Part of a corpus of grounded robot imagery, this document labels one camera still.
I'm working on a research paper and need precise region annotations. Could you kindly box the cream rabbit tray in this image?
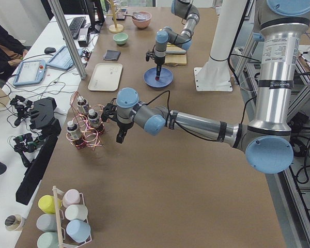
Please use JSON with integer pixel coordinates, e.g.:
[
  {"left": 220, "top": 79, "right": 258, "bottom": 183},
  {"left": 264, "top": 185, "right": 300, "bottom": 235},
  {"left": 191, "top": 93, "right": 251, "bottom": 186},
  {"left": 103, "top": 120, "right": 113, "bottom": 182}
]
[{"left": 88, "top": 63, "right": 123, "bottom": 92}]

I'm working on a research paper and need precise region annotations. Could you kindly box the white cup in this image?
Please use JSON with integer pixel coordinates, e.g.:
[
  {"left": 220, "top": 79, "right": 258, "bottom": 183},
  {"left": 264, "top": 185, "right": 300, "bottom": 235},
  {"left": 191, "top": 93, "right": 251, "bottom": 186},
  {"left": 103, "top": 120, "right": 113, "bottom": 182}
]
[{"left": 65, "top": 205, "right": 88, "bottom": 221}]

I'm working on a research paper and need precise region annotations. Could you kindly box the upper dark drink bottle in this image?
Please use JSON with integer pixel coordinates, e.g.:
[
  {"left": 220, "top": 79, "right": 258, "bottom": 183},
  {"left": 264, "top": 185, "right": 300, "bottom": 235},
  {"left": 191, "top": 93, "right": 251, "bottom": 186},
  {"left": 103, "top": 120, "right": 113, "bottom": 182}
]
[{"left": 77, "top": 96, "right": 89, "bottom": 115}]

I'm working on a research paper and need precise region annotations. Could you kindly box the computer mouse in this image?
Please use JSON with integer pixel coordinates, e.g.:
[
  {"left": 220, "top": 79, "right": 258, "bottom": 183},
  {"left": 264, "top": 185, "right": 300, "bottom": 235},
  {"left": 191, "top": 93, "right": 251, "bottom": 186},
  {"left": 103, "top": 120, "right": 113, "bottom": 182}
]
[{"left": 44, "top": 47, "right": 56, "bottom": 54}]

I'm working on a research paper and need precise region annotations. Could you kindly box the black tray corner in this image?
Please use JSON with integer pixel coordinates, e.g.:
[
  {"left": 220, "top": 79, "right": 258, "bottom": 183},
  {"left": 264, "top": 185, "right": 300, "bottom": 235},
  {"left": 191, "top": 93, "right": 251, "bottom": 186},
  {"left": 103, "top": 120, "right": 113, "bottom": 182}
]
[{"left": 116, "top": 9, "right": 127, "bottom": 21}]

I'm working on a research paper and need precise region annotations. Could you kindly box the blue plate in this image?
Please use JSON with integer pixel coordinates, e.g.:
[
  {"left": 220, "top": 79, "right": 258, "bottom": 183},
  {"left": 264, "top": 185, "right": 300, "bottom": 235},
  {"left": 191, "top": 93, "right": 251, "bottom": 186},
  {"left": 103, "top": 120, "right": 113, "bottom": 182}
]
[{"left": 144, "top": 67, "right": 173, "bottom": 88}]

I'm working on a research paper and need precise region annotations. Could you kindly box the yellow cup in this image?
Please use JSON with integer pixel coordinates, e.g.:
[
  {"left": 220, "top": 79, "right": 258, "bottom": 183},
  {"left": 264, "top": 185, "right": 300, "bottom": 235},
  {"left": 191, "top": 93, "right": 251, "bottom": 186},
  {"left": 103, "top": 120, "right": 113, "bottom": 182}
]
[{"left": 38, "top": 195, "right": 55, "bottom": 214}]

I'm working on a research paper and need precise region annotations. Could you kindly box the wooden mug tree stand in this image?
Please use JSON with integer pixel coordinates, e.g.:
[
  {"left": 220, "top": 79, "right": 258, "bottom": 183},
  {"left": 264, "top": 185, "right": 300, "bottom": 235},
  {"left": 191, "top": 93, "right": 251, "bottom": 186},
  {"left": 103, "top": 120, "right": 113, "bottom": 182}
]
[{"left": 106, "top": 0, "right": 124, "bottom": 34}]

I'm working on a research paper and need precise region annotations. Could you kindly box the pink cup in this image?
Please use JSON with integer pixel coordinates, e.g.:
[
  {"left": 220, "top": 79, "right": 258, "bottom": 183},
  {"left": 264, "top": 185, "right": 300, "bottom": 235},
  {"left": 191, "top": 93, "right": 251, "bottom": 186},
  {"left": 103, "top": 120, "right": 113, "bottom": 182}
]
[{"left": 62, "top": 189, "right": 81, "bottom": 208}]

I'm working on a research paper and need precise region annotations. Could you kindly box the mint green bowl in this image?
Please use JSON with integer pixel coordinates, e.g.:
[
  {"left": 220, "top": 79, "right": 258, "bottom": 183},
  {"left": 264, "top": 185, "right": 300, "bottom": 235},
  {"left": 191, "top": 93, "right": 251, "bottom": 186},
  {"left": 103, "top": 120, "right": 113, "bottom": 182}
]
[{"left": 113, "top": 33, "right": 129, "bottom": 45}]

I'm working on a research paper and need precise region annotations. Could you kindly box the white wire cup rack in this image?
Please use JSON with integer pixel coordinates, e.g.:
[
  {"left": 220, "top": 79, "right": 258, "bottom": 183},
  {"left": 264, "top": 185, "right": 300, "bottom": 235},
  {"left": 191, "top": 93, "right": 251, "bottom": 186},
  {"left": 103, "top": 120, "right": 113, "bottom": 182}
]
[{"left": 52, "top": 185, "right": 92, "bottom": 247}]

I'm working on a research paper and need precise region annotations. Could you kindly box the pink bowl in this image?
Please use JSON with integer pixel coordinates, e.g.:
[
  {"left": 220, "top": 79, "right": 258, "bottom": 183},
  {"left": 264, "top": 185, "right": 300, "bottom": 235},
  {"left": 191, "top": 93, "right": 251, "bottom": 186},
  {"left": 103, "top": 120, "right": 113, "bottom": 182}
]
[{"left": 132, "top": 11, "right": 152, "bottom": 29}]

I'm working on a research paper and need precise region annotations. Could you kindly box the steel muddler black tip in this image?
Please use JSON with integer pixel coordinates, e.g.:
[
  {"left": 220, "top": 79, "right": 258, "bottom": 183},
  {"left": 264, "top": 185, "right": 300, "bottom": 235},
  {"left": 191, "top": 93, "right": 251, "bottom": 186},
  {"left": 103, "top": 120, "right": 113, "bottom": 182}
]
[{"left": 166, "top": 50, "right": 186, "bottom": 55}]

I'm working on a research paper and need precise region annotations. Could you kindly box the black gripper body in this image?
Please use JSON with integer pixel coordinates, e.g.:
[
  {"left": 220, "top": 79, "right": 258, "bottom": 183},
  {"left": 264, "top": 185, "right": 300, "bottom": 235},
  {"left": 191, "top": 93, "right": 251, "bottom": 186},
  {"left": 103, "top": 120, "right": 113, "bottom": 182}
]
[
  {"left": 146, "top": 50, "right": 166, "bottom": 65},
  {"left": 117, "top": 120, "right": 134, "bottom": 133}
]

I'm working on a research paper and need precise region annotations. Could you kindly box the mint cup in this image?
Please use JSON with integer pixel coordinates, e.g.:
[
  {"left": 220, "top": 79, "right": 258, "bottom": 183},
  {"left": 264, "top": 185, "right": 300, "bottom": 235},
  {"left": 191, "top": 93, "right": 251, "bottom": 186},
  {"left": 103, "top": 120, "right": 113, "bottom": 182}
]
[{"left": 37, "top": 232, "right": 58, "bottom": 248}]

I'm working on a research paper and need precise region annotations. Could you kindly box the grey cup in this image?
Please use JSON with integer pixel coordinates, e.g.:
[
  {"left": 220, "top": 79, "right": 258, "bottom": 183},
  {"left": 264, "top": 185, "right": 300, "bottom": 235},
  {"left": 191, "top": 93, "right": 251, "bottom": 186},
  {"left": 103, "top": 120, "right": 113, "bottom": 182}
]
[{"left": 36, "top": 214, "right": 57, "bottom": 232}]

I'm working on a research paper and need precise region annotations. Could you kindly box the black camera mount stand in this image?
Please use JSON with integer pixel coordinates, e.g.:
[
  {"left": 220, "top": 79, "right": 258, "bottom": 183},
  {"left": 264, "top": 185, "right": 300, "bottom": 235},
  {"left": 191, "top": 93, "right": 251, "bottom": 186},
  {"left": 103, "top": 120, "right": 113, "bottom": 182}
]
[{"left": 14, "top": 97, "right": 61, "bottom": 205}]

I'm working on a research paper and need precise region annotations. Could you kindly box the near teach pendant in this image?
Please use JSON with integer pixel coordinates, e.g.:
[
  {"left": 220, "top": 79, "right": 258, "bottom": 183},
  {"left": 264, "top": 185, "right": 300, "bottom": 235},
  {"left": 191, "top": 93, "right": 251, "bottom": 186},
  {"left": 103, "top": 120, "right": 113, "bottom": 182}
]
[{"left": 13, "top": 59, "right": 46, "bottom": 86}]

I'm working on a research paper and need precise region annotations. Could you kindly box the far teach pendant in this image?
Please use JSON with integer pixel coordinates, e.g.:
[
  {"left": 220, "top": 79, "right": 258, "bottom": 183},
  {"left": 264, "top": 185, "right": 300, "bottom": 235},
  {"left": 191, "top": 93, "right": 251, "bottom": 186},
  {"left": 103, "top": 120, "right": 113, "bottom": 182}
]
[{"left": 46, "top": 46, "right": 74, "bottom": 70}]

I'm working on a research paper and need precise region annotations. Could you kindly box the aluminium frame post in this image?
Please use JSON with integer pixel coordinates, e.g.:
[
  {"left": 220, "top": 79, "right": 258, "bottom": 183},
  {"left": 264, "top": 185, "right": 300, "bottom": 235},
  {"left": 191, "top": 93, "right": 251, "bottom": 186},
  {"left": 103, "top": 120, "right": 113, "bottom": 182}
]
[{"left": 48, "top": 0, "right": 86, "bottom": 80}]

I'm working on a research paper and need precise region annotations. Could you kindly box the steel ice scoop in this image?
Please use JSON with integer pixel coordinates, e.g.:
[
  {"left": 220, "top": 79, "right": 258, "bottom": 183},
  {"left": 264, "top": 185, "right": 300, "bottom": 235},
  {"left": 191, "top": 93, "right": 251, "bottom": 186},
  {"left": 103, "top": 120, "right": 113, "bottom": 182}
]
[{"left": 123, "top": 12, "right": 147, "bottom": 21}]

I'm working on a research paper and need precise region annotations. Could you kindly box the black keyboard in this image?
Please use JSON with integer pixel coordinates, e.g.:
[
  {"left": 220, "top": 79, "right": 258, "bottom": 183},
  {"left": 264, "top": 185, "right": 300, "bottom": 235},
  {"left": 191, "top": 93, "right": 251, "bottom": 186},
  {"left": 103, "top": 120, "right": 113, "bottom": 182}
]
[{"left": 69, "top": 17, "right": 86, "bottom": 40}]

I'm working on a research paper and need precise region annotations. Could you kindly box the blue cup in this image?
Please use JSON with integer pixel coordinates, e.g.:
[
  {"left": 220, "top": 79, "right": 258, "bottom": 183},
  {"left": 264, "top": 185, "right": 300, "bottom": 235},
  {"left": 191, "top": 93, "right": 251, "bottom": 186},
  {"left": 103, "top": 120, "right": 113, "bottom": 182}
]
[{"left": 66, "top": 219, "right": 91, "bottom": 243}]

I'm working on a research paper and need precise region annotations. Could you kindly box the seated person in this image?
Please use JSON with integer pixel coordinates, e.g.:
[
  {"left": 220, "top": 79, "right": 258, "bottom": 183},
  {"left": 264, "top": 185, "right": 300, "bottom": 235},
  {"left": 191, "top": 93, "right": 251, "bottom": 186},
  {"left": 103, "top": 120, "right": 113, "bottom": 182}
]
[{"left": 0, "top": 25, "right": 28, "bottom": 81}]

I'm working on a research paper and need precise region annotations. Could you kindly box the wooden cutting board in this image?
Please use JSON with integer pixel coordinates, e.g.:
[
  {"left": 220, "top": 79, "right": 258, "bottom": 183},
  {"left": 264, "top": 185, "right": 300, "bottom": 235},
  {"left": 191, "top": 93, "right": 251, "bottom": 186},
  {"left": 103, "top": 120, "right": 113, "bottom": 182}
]
[{"left": 164, "top": 43, "right": 187, "bottom": 66}]

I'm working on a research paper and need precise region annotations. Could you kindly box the teach pendant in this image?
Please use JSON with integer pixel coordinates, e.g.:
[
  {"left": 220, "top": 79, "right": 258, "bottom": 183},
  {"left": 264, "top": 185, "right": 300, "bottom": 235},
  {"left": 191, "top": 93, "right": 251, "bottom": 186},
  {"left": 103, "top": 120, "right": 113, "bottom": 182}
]
[
  {"left": 13, "top": 59, "right": 46, "bottom": 86},
  {"left": 46, "top": 46, "right": 74, "bottom": 70}
]

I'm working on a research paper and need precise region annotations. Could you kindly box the grey folded cloth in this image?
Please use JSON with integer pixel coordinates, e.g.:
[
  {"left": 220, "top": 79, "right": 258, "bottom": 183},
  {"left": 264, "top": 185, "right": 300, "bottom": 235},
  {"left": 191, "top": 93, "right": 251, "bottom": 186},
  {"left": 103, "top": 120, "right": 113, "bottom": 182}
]
[{"left": 103, "top": 50, "right": 121, "bottom": 61}]

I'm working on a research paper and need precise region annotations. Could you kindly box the copper wire bottle rack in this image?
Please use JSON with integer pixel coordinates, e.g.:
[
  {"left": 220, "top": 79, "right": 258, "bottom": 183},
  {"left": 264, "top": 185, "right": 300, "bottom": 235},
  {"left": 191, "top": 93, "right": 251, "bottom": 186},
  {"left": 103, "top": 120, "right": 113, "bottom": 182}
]
[{"left": 66, "top": 91, "right": 105, "bottom": 150}]

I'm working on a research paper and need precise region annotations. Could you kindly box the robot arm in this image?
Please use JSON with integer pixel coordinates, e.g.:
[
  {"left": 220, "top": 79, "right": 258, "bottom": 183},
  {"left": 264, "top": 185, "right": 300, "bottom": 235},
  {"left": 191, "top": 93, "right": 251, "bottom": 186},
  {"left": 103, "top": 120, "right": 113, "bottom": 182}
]
[
  {"left": 146, "top": 0, "right": 200, "bottom": 81},
  {"left": 116, "top": 1, "right": 310, "bottom": 174}
]

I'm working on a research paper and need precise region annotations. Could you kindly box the tape roll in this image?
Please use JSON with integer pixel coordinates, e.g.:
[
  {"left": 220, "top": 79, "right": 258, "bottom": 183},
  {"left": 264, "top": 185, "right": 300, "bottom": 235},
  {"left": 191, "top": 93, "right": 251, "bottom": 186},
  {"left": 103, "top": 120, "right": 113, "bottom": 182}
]
[{"left": 5, "top": 214, "right": 26, "bottom": 231}]

